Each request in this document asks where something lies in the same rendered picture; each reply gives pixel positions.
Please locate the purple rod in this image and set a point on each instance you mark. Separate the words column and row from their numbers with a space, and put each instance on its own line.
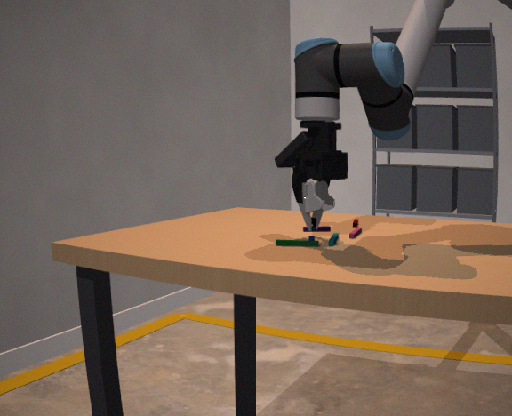
column 320, row 228

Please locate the green rod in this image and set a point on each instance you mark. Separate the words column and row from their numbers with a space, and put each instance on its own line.
column 297, row 243

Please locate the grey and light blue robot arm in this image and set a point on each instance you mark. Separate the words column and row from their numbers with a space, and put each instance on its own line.
column 323, row 66

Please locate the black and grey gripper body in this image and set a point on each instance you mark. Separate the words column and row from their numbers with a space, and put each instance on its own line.
column 322, row 136

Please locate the pink rod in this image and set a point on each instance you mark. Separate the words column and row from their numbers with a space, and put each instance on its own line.
column 355, row 233

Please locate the turquoise rod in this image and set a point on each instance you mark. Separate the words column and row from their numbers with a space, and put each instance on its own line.
column 333, row 239

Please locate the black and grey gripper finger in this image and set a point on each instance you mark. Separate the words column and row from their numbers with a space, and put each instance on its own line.
column 305, row 194
column 328, row 201

